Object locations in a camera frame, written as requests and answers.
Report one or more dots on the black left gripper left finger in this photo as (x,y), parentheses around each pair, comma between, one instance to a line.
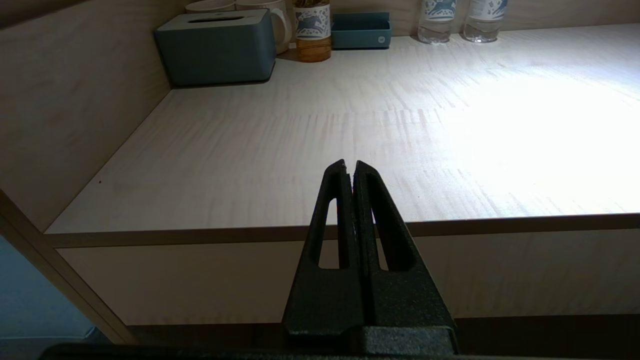
(325,300)

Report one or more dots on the white ceramic cup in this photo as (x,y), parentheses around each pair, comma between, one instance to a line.
(277,19)
(210,6)

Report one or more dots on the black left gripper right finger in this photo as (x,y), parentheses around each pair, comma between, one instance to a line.
(405,300)

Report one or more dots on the small blue tray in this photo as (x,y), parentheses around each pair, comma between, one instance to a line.
(361,32)

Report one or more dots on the amber tea bottle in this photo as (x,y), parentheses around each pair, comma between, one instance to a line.
(313,31)

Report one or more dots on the grey-blue tissue box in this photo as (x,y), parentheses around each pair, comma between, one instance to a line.
(217,48)

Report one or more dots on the clear water bottle blue label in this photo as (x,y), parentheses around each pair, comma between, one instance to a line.
(482,21)
(436,21)

